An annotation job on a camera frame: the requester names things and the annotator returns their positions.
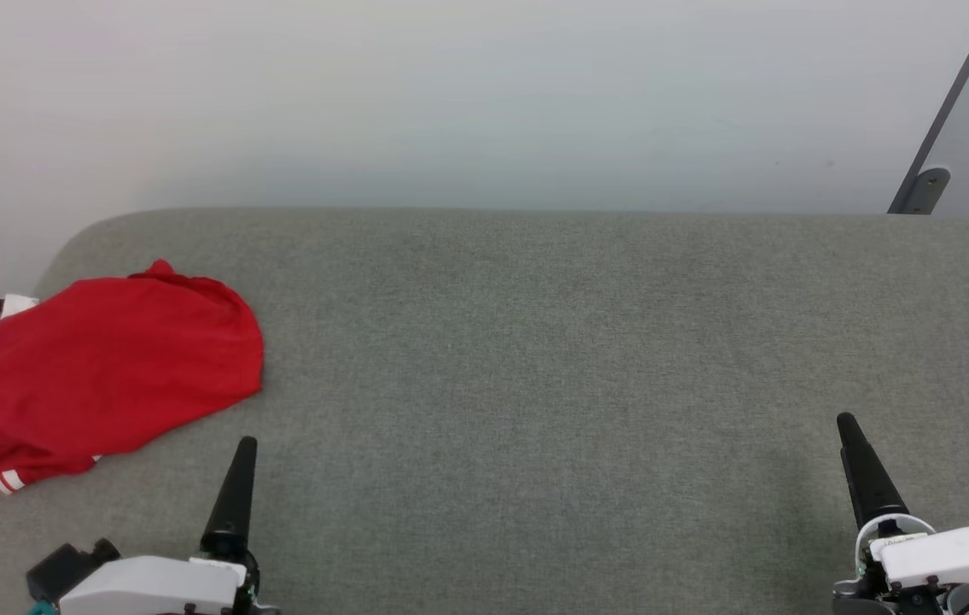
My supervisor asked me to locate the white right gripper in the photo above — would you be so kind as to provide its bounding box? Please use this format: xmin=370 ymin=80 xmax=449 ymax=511
xmin=832 ymin=413 xmax=969 ymax=615

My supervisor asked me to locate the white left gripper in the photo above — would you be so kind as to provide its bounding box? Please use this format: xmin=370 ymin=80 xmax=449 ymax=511
xmin=58 ymin=436 xmax=282 ymax=615

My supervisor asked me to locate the red basketball jersey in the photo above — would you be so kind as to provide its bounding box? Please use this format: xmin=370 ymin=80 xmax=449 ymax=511
xmin=0 ymin=259 xmax=265 ymax=496

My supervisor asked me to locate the grey metal post bracket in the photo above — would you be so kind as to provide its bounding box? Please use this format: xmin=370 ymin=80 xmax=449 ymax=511
xmin=901 ymin=167 xmax=952 ymax=215

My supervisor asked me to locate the grey metal post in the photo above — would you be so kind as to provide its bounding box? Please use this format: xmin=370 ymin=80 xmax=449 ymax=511
xmin=887 ymin=0 xmax=969 ymax=214

